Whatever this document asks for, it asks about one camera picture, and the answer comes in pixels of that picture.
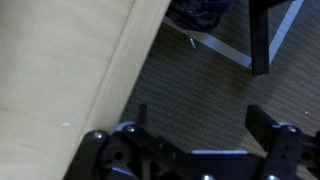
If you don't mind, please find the black and silver chair base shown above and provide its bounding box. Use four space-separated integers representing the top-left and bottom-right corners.
164 0 304 76

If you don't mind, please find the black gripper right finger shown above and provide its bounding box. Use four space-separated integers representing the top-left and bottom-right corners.
245 105 320 180

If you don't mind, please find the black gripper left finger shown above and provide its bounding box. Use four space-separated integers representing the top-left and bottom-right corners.
63 103 188 180

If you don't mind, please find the dark bag on floor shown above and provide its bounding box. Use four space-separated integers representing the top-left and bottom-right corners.
166 0 235 32

